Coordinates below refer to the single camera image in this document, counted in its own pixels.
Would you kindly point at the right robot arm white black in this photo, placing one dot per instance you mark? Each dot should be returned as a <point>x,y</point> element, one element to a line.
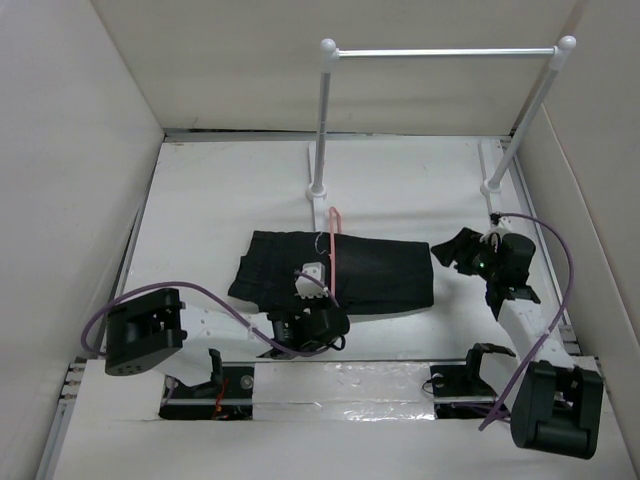
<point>553,404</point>

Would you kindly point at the black trousers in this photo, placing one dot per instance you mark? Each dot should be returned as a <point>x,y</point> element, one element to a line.
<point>373,276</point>

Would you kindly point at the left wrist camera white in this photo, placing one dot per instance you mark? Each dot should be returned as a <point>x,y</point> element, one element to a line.
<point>310,281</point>

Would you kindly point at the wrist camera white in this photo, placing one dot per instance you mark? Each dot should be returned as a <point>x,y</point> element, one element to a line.
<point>500,226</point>
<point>310,281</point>

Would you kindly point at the white metal clothes rack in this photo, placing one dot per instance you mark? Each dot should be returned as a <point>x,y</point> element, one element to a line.
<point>491,187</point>

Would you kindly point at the silver foil tape strip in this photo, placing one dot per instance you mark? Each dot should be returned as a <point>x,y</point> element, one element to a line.
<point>342,391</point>

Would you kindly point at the pink plastic hanger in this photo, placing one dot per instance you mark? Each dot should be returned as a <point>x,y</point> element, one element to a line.
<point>335,228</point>

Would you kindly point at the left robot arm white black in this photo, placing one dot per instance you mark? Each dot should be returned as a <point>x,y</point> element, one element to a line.
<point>152,328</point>

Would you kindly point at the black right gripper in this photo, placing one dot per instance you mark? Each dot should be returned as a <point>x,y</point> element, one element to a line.
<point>459,249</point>

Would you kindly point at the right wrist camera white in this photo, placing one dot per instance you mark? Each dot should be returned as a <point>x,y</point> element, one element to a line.
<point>500,226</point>

